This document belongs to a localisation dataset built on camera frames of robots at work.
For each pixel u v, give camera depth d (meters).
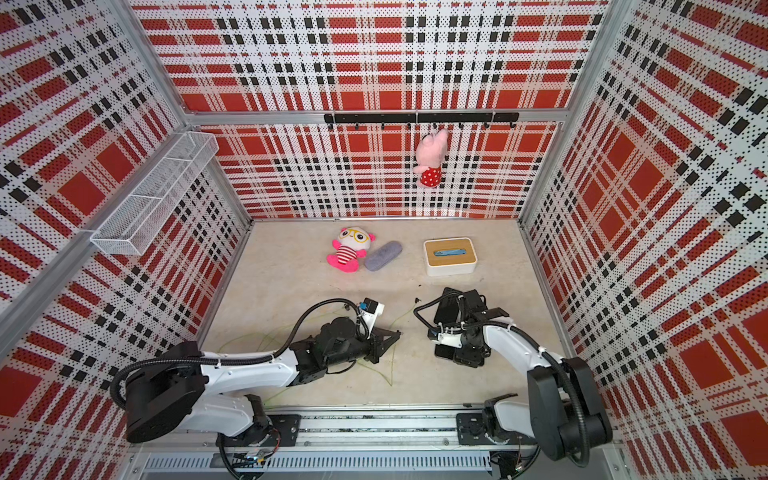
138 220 0.72
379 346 0.69
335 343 0.60
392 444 0.73
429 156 0.93
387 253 1.08
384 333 0.78
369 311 0.70
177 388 0.43
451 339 0.78
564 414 0.41
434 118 0.89
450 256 1.07
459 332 0.78
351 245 1.05
